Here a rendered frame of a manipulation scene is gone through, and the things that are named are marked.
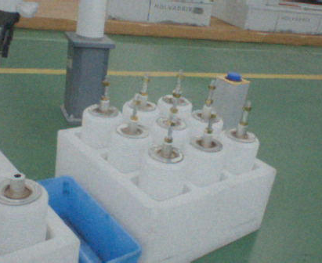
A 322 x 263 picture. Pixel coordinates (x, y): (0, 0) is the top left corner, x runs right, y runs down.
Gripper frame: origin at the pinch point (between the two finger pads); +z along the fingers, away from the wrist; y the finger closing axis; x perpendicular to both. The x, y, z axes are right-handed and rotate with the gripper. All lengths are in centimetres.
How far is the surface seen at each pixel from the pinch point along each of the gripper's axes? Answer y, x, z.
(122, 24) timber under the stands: -180, 31, 33
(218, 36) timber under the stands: -209, 104, 30
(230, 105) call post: 4, 65, -5
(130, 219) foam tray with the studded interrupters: 47, 41, 8
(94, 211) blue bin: 42, 34, 11
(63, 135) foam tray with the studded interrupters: 22.9, 22.6, 5.9
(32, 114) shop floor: -25.5, 6.6, 30.1
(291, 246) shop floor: 35, 84, 16
